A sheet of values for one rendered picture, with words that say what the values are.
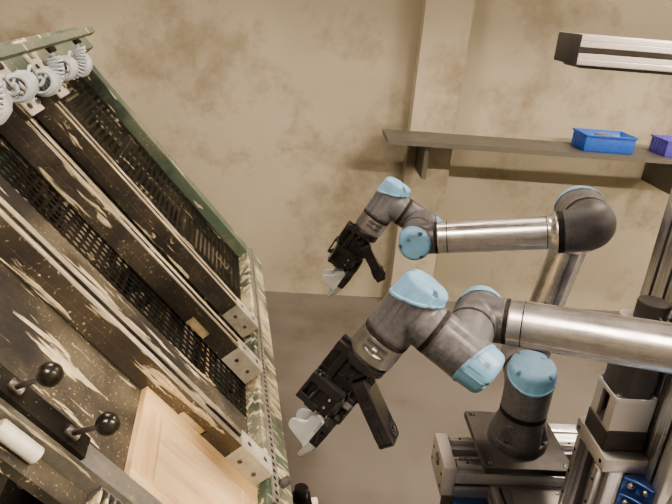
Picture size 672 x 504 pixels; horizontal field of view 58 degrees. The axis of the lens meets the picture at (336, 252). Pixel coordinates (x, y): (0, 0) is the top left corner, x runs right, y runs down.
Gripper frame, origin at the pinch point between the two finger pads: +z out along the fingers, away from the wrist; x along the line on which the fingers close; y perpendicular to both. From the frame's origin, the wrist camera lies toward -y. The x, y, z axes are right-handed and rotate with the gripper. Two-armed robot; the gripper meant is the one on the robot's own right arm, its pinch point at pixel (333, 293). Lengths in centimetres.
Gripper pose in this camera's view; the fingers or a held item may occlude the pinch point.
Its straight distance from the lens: 164.2
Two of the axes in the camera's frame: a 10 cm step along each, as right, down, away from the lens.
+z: -5.3, 7.9, 3.1
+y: -8.5, -4.8, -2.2
